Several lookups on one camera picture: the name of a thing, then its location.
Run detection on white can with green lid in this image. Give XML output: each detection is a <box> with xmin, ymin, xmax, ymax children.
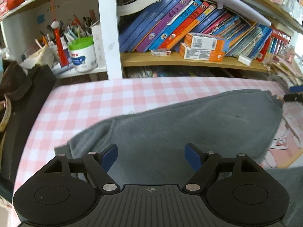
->
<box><xmin>69</xmin><ymin>37</ymin><xmax>98</xmax><ymax>73</ymax></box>

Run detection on grey sweatpants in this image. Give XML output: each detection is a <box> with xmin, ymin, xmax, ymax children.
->
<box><xmin>54</xmin><ymin>89</ymin><xmax>303</xmax><ymax>227</ymax></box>

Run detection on white eraser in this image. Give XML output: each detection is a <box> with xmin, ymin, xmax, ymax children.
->
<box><xmin>238</xmin><ymin>55</ymin><xmax>252</xmax><ymax>66</ymax></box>

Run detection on pink bead trinkets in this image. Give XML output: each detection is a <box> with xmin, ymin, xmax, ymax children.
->
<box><xmin>262</xmin><ymin>45</ymin><xmax>296</xmax><ymax>70</ymax></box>

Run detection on black bag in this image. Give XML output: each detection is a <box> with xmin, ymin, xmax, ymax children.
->
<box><xmin>0</xmin><ymin>64</ymin><xmax>57</xmax><ymax>190</ymax></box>

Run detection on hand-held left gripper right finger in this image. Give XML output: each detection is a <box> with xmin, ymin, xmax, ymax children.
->
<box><xmin>183</xmin><ymin>143</ymin><xmax>259</xmax><ymax>194</ymax></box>

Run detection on small white red box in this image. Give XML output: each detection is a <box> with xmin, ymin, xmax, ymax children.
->
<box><xmin>151</xmin><ymin>48</ymin><xmax>171</xmax><ymax>57</ymax></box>

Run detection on red boxed book set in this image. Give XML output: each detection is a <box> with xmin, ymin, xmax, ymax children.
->
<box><xmin>257</xmin><ymin>28</ymin><xmax>291</xmax><ymax>61</ymax></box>

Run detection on tall white box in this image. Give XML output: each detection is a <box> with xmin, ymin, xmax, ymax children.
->
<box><xmin>91</xmin><ymin>20</ymin><xmax>107</xmax><ymax>68</ymax></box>

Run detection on bunch of pens and pencils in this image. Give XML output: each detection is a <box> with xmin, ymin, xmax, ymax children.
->
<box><xmin>35</xmin><ymin>15</ymin><xmax>95</xmax><ymax>46</ymax></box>

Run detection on red tassel ornament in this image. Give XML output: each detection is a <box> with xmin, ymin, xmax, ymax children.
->
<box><xmin>51</xmin><ymin>21</ymin><xmax>69</xmax><ymax>68</ymax></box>

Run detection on white wooden bookshelf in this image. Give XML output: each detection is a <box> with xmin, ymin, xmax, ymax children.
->
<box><xmin>0</xmin><ymin>0</ymin><xmax>303</xmax><ymax>81</ymax></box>

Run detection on pile of paper booklets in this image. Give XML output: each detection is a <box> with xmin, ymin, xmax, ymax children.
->
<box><xmin>270</xmin><ymin>59</ymin><xmax>303</xmax><ymax>88</ymax></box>

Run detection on white bar desk lamp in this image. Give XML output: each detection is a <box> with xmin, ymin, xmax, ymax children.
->
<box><xmin>204</xmin><ymin>0</ymin><xmax>272</xmax><ymax>26</ymax></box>

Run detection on brown cloth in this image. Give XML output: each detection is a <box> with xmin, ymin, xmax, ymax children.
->
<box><xmin>0</xmin><ymin>60</ymin><xmax>32</xmax><ymax>100</ymax></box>

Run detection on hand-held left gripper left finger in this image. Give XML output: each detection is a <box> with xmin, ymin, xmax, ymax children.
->
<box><xmin>44</xmin><ymin>144</ymin><xmax>121</xmax><ymax>194</ymax></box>

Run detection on pink checkered printed table mat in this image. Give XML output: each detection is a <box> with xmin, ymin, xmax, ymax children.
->
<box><xmin>12</xmin><ymin>77</ymin><xmax>303</xmax><ymax>220</ymax></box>

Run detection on beige woven ring strap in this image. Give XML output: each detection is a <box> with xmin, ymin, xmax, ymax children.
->
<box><xmin>0</xmin><ymin>95</ymin><xmax>12</xmax><ymax>133</ymax></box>

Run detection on row of leaning colourful books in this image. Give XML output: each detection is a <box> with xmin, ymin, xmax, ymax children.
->
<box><xmin>118</xmin><ymin>0</ymin><xmax>273</xmax><ymax>59</ymax></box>

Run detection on white canvas pouch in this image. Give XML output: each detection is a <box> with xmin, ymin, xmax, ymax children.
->
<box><xmin>20</xmin><ymin>45</ymin><xmax>58</xmax><ymax>69</ymax></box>

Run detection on thick white-paged book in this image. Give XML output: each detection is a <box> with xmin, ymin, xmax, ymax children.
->
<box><xmin>117</xmin><ymin>0</ymin><xmax>162</xmax><ymax>16</ymax></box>

